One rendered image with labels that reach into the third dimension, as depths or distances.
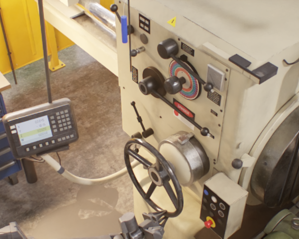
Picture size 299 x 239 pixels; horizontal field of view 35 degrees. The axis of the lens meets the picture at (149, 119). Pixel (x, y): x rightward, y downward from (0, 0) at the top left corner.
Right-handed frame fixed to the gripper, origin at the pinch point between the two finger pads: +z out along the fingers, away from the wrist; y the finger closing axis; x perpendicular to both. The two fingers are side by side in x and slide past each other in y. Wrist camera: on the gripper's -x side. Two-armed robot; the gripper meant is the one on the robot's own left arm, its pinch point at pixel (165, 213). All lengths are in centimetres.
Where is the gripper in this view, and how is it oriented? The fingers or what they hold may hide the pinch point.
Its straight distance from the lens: 210.0
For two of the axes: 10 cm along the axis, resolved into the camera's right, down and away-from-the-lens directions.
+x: -5.4, -0.5, 8.4
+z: 7.7, -4.3, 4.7
